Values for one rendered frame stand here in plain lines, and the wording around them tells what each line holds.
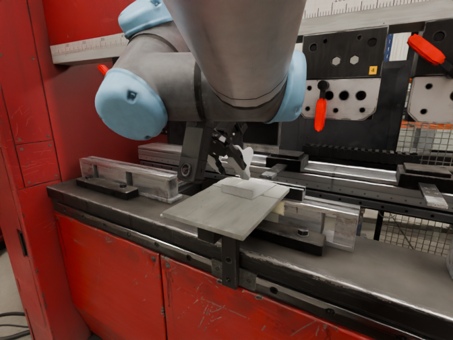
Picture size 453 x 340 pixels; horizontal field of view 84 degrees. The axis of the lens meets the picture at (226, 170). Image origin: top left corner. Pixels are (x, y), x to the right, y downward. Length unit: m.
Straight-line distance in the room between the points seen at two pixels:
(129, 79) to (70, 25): 0.86
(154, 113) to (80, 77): 1.03
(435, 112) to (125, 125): 0.50
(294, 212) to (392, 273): 0.23
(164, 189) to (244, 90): 0.71
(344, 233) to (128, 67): 0.55
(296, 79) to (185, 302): 0.72
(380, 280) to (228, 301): 0.36
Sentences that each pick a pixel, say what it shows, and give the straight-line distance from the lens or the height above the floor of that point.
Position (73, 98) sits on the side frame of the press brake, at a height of 1.21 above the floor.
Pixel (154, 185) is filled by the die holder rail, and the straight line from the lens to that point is 0.91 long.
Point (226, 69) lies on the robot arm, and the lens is 0.16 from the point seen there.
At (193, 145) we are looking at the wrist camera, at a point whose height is 1.14.
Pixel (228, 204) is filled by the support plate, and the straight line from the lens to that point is 0.54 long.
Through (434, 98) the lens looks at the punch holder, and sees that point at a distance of 0.57.
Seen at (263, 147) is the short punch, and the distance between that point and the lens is 0.67.
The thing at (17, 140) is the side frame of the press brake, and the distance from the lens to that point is 1.19.
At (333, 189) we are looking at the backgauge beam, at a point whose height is 0.93.
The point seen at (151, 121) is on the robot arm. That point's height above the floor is 1.20.
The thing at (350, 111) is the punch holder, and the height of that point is 1.19.
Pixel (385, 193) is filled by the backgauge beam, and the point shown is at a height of 0.94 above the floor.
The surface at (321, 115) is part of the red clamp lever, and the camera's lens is 0.54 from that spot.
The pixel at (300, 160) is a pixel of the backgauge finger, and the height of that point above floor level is 1.02.
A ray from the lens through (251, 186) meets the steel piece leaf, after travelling 0.64.
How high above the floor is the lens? 1.22
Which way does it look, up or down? 16 degrees down
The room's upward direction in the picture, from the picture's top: straight up
